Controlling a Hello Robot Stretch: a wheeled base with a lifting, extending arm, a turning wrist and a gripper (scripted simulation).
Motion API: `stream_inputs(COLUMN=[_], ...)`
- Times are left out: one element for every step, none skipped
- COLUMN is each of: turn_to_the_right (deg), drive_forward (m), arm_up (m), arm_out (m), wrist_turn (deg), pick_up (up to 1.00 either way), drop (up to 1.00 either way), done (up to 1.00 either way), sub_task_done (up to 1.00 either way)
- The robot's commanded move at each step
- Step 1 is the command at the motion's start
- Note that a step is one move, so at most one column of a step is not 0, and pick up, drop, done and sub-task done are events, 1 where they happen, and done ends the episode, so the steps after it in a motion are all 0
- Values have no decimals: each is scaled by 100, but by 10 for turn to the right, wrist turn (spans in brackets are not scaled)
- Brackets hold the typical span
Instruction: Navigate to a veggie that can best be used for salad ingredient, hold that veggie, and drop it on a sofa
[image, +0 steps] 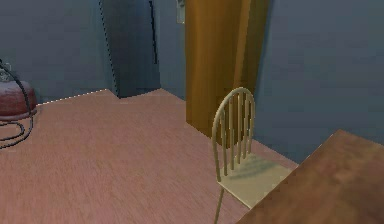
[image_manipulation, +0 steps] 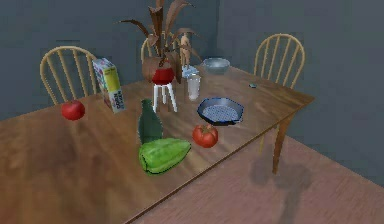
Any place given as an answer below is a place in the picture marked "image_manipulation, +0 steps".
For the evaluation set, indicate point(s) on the clear glass cup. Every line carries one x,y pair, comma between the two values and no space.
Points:
193,87

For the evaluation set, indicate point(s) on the red tomato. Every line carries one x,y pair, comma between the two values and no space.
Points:
205,136

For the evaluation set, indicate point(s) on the black frying pan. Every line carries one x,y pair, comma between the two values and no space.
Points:
220,111

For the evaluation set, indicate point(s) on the red white stool-shaped object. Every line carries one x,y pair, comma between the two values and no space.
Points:
163,83

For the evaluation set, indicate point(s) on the pale blue shaker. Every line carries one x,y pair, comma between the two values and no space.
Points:
189,71

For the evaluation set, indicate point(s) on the dark green glass bottle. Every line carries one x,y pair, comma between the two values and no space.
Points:
149,125

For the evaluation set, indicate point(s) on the green lettuce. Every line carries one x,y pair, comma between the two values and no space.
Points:
163,155

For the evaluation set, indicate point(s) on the clear glass bowl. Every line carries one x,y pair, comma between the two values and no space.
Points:
216,64

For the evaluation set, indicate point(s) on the tan wooden figure statue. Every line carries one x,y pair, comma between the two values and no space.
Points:
185,50

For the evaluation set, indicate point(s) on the small grey flat object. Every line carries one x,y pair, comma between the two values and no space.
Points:
253,85

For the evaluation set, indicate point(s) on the pale wooden spindle chair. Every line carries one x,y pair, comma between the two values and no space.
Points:
279,56
66,71
145,50

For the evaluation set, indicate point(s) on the brown potted house plant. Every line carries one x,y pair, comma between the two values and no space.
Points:
160,36

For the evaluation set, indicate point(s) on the colourful cereal box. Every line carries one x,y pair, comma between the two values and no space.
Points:
110,85

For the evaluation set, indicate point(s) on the brown wooden dining table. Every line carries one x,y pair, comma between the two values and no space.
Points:
83,156

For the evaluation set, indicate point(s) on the red apple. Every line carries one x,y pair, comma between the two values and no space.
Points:
73,110

